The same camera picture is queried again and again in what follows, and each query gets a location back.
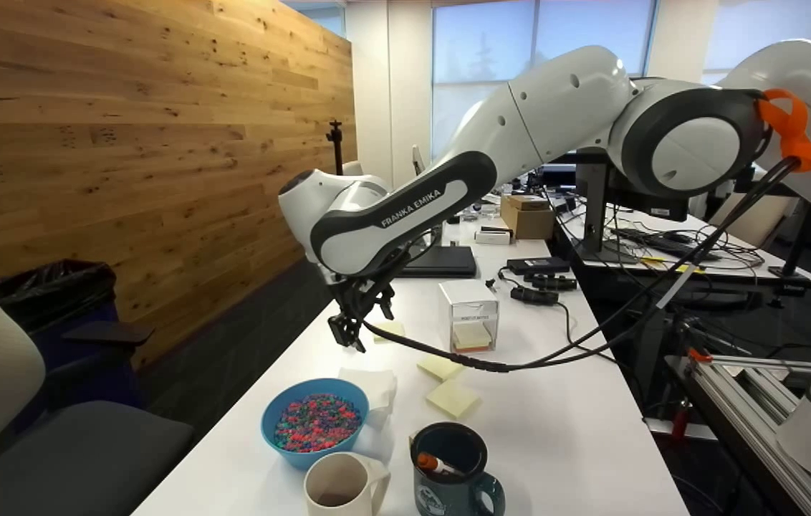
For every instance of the grey office chair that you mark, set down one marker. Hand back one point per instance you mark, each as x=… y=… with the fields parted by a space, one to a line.
x=40 y=448

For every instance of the white paper cup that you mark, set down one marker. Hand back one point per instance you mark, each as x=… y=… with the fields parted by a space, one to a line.
x=341 y=498

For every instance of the black laptop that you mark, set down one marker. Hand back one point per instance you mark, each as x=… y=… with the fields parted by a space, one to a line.
x=441 y=260

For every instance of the black camera tripod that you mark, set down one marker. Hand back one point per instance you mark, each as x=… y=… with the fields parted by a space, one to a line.
x=335 y=145

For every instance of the yellow sticky note pad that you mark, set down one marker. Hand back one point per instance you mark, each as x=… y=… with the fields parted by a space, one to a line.
x=453 y=397
x=440 y=369

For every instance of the black power brick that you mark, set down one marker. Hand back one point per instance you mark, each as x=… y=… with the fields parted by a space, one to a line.
x=537 y=264

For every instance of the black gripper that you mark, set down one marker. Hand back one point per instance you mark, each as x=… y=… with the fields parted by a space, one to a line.
x=365 y=297

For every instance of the clear plastic box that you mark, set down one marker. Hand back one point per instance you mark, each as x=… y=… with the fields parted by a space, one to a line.
x=471 y=320

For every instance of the red white marker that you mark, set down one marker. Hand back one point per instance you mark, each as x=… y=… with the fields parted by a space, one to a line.
x=437 y=465

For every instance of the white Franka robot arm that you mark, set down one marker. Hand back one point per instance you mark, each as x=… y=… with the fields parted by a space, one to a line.
x=556 y=104

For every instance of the colourful candy pieces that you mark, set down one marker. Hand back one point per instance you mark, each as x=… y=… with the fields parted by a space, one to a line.
x=315 y=422

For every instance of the dark teal mug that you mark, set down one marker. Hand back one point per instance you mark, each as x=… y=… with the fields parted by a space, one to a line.
x=450 y=492

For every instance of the brown cardboard box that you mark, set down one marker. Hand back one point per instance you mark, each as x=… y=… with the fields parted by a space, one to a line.
x=524 y=217

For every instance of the aluminium rail frame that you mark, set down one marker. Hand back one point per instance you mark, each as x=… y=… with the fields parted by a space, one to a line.
x=756 y=412

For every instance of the blue plastic bowl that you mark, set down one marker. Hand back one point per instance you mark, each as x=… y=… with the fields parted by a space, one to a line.
x=276 y=448

